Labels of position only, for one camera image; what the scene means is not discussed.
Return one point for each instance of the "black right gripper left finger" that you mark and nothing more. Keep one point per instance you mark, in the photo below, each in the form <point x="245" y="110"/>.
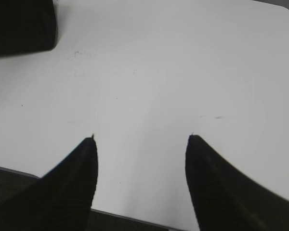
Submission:
<point x="59" y="201"/>

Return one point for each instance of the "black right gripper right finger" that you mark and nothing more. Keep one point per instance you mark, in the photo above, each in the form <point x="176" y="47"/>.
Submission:
<point x="225" y="199"/>

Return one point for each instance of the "black tote bag tan handles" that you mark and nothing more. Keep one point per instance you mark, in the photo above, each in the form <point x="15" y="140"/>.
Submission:
<point x="27" y="26"/>

